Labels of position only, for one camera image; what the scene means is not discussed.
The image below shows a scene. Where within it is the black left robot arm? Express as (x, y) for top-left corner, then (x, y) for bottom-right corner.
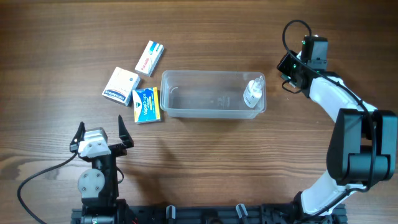
(70, 116), (139, 224)

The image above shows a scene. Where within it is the white blue Panadol box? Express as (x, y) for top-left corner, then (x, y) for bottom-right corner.
(135, 40), (164, 77)

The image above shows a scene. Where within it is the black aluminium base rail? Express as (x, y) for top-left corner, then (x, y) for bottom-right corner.
(70, 204), (348, 224)

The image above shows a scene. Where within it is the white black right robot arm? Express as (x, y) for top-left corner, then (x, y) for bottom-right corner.
(277, 35), (397, 222)

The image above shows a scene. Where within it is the white Hansaplast box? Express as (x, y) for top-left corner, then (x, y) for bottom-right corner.
(102, 67), (141, 106)

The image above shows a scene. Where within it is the green square small box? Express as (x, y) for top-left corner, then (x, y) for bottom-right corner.
(281, 74), (290, 80)

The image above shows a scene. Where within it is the blue yellow VapoDrops box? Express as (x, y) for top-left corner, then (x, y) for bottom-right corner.
(132, 87), (161, 124)

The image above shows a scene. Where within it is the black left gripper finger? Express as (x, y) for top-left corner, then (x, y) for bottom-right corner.
(118, 115), (134, 148)
(70, 122), (85, 152)

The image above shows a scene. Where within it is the white bottle clear cap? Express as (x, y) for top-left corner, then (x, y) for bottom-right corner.
(243, 77), (265, 108)

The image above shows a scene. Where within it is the clear plastic container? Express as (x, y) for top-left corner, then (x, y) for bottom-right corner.
(160, 70), (266, 119)

